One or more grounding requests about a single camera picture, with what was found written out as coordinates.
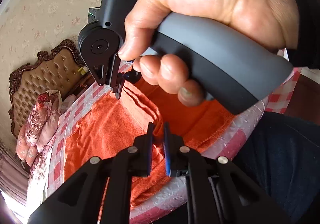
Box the folded red floral quilt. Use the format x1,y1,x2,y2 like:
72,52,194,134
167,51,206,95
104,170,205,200
26,90,62,154

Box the tufted carved wooden headboard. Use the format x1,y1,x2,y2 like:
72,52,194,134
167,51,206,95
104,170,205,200
9,39,87,139

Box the folded pink floral quilt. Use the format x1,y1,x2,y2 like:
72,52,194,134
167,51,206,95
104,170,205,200
16,124,40,167

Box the pink checked tablecloth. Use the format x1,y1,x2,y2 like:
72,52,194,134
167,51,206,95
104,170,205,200
46,49,302,224

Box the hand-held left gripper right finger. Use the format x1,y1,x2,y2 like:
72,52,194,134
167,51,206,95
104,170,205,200
163,122,292,224

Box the orange towel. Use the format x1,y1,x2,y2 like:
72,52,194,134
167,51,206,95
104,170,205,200
64,79,240,208

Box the person's legs in jeans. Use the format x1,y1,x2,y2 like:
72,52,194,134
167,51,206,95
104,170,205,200
235,112,320,224

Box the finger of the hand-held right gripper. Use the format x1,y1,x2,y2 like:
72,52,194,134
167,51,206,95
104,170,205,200
90,63,111,87
110,54,134,100

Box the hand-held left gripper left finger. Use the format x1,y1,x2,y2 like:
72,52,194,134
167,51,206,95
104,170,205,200
27,121,155,224

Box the dark wooden nightstand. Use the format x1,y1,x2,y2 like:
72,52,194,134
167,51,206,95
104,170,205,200
75,72,94,92

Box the pink curtain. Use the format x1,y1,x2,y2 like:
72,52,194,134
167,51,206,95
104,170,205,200
0,139,30,214

